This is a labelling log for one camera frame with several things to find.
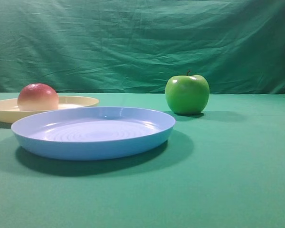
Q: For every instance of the round red-yellow bread bun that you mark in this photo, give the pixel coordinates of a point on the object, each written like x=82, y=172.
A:
x=37, y=97

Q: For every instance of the blue plastic plate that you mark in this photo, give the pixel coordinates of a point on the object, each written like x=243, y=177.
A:
x=93, y=133

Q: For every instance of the yellow plastic plate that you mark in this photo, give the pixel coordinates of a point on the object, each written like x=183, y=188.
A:
x=9, y=111

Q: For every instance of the green apple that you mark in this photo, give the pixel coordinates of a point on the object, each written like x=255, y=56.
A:
x=187, y=94

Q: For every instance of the green table cloth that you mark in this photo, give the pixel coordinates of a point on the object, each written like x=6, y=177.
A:
x=224, y=169

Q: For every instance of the green backdrop cloth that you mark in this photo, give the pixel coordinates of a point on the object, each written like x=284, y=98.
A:
x=135, y=46

